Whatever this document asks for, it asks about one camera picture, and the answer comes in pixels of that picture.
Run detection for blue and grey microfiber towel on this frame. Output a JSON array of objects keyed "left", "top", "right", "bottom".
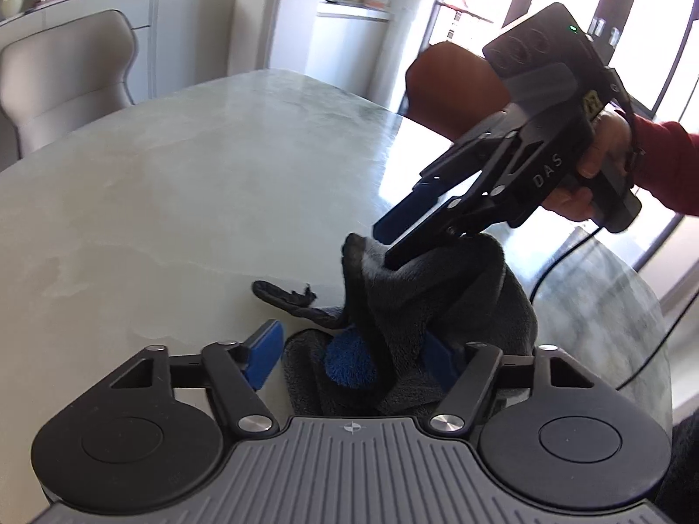
[{"left": 251, "top": 234, "right": 538, "bottom": 417}]

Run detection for red sleeved right forearm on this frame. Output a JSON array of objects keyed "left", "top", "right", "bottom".
[{"left": 634, "top": 117, "right": 699, "bottom": 217}]

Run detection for white sideboard cabinet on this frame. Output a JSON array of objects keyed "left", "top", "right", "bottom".
[{"left": 0, "top": 0, "right": 154, "bottom": 103}]

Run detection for right hand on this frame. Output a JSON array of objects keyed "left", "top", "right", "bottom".
[{"left": 543, "top": 110, "right": 631, "bottom": 222}]

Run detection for brown leather chair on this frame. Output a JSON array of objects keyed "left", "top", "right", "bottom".
[{"left": 405, "top": 41, "right": 511, "bottom": 141}]

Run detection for grey upholstered chair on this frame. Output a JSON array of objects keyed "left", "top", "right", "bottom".
[{"left": 1, "top": 10, "right": 138, "bottom": 157}]

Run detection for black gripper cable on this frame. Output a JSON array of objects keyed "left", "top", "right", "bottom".
[{"left": 527, "top": 221, "right": 699, "bottom": 392}]

